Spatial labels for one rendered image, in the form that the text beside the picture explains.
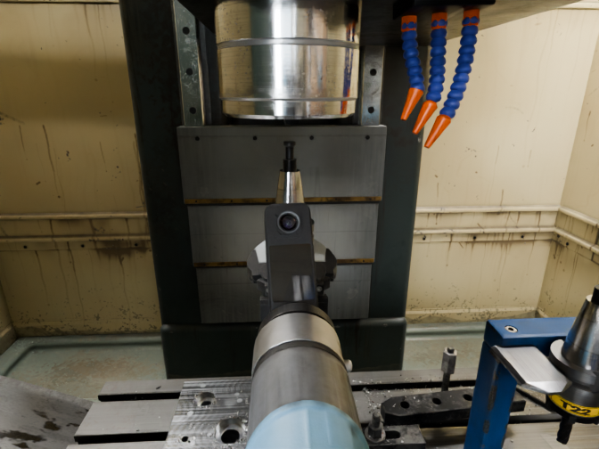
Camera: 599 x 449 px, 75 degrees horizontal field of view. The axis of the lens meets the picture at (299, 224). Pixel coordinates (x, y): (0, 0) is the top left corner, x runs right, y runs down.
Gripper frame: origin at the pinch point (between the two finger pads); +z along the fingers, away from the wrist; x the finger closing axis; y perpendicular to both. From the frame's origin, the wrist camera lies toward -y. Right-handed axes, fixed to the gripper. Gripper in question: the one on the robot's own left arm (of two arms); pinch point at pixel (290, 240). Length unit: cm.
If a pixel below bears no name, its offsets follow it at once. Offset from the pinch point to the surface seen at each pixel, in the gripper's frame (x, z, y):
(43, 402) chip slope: -65, 38, 61
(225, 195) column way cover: -14.0, 41.2, 4.8
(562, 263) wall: 101, 74, 40
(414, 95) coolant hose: 13.8, -3.8, -18.6
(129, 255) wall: -55, 81, 37
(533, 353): 26.5, -14.4, 8.3
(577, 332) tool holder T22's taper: 28.9, -16.6, 4.2
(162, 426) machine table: -23.6, 8.3, 40.2
